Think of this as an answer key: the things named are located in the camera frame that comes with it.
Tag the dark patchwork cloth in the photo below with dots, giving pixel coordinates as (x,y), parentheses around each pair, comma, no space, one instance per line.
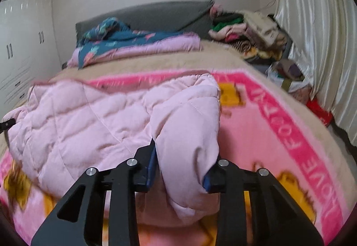
(290,73)

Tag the pink quilted jacket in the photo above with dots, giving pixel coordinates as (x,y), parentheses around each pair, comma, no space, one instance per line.
(97,123)

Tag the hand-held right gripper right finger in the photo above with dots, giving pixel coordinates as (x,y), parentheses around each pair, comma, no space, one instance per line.
(206,184)

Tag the white wardrobe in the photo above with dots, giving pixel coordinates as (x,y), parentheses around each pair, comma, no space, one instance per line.
(22,39)

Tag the white satin curtain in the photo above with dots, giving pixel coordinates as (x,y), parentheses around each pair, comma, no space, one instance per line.
(320,39)

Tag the red bag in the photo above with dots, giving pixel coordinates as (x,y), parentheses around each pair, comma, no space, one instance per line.
(318,109)

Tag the beige bedspread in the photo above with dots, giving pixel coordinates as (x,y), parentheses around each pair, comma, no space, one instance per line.
(167,59)

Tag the pile of folded clothes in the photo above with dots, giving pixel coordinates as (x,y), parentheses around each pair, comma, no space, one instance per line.
(245,31)

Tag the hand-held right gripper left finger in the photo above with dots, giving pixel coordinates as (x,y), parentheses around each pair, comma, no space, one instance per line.
(152,168)

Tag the folded floral quilt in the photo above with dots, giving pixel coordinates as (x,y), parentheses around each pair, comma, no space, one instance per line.
(156,45)

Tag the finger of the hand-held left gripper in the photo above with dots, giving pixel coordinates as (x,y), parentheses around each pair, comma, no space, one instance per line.
(5,125)

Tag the grey headboard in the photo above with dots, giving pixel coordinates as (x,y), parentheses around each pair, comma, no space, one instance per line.
(156,14)

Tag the pink printed blanket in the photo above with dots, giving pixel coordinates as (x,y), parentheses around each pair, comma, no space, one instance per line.
(265,137)

